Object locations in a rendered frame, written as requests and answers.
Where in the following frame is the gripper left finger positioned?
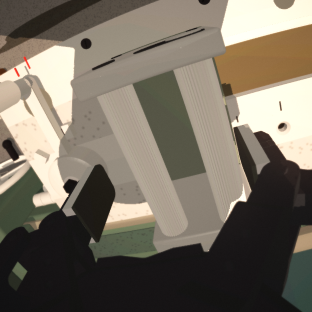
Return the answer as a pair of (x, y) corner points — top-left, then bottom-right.
(0, 164), (116, 281)

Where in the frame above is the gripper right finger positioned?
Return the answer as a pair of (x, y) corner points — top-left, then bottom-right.
(233, 124), (312, 230)

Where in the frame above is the white lever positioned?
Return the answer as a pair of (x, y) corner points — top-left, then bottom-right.
(0, 74), (72, 147)

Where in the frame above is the small black stud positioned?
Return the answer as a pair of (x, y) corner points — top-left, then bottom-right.
(62, 179), (79, 194)

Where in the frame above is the grey round hub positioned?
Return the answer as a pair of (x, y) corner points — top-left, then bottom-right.
(48, 145), (109, 196)

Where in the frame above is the short white tube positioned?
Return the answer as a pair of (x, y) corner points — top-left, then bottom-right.
(32, 191), (54, 209)

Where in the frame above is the grey ribbed roller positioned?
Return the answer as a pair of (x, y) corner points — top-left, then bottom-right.
(96, 83), (189, 238)
(173, 57), (244, 223)

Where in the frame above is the black knob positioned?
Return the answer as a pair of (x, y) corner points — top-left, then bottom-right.
(1, 137), (20, 162)

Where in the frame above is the brown wooden board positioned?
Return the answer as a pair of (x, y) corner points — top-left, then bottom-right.
(213, 23), (312, 96)

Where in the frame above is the grey slotted plate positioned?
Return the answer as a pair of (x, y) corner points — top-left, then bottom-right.
(70, 25), (227, 102)

